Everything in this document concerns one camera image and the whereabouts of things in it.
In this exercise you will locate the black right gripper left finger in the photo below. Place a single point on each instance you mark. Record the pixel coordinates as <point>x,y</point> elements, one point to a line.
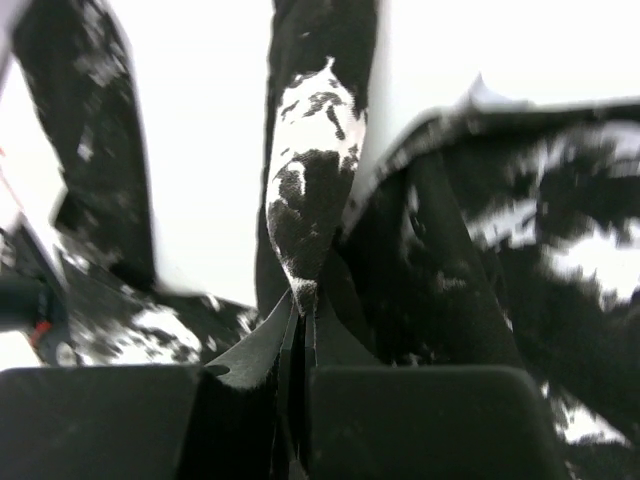
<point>233,421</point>

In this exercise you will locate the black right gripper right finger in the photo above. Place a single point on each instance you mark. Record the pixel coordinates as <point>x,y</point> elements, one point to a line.
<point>334,443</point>

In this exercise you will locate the black white patterned trousers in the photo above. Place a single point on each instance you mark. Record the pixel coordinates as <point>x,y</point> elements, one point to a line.
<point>492,366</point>

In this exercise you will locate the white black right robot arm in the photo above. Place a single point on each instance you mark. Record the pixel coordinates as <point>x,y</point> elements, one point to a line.
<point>287,402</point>

